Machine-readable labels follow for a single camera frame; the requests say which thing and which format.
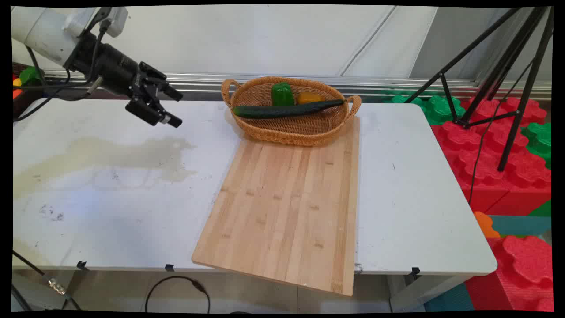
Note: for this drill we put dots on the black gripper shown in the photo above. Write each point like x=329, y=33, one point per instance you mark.
x=110, y=66

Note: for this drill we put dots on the dark green cucumber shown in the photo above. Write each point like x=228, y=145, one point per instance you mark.
x=282, y=110

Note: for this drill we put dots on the green bell pepper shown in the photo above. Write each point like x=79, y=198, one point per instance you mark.
x=282, y=93

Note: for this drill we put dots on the small green foam block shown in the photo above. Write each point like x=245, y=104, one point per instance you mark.
x=28, y=75

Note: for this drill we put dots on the woven wicker basket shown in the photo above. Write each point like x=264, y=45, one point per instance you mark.
x=287, y=130

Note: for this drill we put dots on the yellow lemon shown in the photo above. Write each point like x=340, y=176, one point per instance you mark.
x=309, y=97

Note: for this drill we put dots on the bamboo cutting board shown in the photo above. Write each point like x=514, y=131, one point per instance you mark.
x=287, y=207

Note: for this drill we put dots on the white table leg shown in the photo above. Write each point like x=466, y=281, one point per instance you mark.
x=415, y=293

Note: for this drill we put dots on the large red foam block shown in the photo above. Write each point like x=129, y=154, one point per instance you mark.
x=494, y=150

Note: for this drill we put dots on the orange foam piece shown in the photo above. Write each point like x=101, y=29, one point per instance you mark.
x=484, y=224

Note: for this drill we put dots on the black tripod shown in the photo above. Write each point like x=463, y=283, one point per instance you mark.
x=507, y=75

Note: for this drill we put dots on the teal foam mat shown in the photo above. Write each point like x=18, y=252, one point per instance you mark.
x=523, y=224

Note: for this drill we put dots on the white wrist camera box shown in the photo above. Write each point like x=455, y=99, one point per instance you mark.
x=115, y=20

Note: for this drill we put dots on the aluminium wall rail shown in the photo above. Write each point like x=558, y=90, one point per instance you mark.
x=397, y=85

